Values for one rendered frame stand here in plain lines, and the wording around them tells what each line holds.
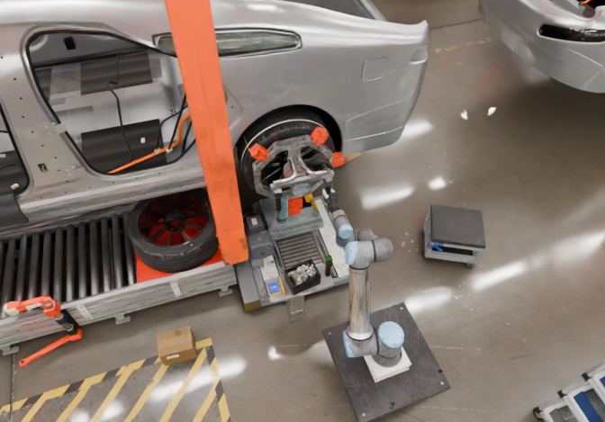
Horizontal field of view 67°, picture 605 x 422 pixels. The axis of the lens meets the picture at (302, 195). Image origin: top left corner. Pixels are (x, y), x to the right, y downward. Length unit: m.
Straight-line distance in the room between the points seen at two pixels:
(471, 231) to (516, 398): 1.15
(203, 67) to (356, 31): 1.16
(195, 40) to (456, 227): 2.46
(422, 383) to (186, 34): 2.33
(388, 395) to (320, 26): 2.19
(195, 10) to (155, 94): 1.94
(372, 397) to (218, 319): 1.23
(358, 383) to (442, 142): 2.65
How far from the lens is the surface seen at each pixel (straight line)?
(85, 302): 3.38
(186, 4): 1.86
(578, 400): 3.15
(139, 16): 2.65
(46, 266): 3.81
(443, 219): 3.68
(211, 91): 2.07
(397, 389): 3.04
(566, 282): 4.17
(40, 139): 2.93
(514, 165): 4.82
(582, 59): 4.44
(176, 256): 3.25
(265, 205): 3.75
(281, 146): 2.92
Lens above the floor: 3.15
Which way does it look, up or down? 50 degrees down
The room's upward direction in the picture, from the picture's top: 1 degrees clockwise
